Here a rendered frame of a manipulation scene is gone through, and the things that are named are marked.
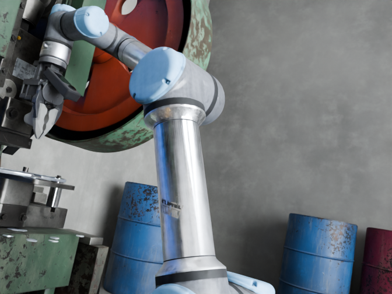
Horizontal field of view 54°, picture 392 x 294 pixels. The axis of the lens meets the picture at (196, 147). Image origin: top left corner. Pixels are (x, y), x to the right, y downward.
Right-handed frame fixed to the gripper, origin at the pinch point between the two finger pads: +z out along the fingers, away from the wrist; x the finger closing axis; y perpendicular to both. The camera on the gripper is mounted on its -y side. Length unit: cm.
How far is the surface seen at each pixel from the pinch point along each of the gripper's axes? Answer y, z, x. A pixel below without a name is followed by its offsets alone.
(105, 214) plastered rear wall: 136, 33, -214
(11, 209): 2.6, 19.9, 1.1
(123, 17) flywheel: 13, -54, -36
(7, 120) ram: 9.0, -2.1, 3.6
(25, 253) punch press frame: -3.4, 29.7, -1.3
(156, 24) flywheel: -2, -50, -36
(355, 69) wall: -48, -156, -330
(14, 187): 2.5, 14.5, 1.7
